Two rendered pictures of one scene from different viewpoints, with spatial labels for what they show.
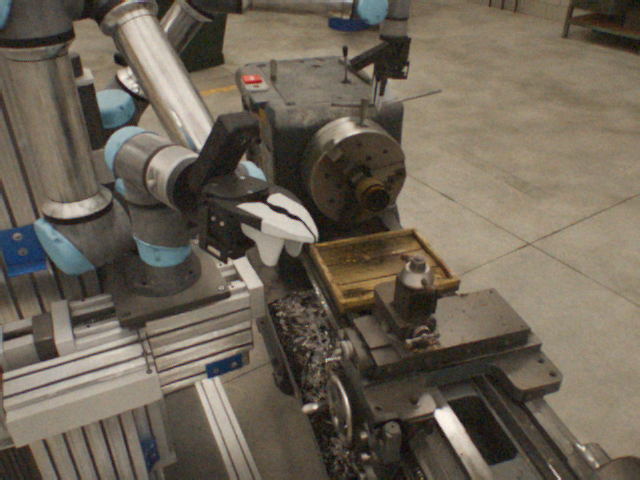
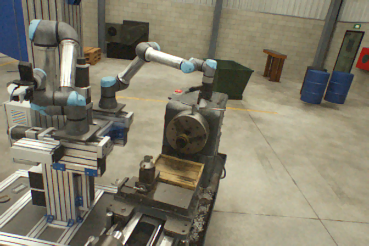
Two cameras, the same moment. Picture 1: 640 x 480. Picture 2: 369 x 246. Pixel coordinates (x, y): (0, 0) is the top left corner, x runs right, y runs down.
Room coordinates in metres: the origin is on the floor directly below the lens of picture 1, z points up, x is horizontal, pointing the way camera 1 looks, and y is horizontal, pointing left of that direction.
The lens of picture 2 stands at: (0.06, -0.98, 1.91)
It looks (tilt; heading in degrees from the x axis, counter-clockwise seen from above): 23 degrees down; 30
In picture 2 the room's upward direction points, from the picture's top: 7 degrees clockwise
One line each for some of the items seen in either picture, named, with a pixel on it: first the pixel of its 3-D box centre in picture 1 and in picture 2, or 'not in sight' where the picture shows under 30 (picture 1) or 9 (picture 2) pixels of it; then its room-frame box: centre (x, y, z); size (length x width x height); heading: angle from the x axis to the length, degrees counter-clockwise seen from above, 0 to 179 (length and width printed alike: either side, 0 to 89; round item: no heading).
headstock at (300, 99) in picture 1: (312, 131); (196, 117); (2.01, 0.03, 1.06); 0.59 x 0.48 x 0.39; 17
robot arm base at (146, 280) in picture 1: (161, 255); (76, 123); (0.98, 0.33, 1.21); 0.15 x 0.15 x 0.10
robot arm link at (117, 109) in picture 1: (113, 120); (108, 85); (1.44, 0.54, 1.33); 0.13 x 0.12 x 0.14; 7
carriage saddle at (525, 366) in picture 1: (446, 359); (154, 206); (1.00, -0.30, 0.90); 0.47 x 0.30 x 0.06; 107
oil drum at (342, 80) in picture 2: not in sight; (338, 87); (9.04, -0.99, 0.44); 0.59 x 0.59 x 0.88
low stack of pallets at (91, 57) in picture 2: not in sight; (85, 55); (6.10, 6.90, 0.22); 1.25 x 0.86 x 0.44; 36
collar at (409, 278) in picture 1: (417, 272); (146, 162); (1.03, -0.22, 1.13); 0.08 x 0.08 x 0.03
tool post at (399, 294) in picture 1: (415, 294); (147, 172); (1.03, -0.22, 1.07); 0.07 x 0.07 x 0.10; 17
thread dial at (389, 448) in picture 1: (390, 440); (110, 219); (0.81, -0.15, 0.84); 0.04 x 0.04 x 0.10; 17
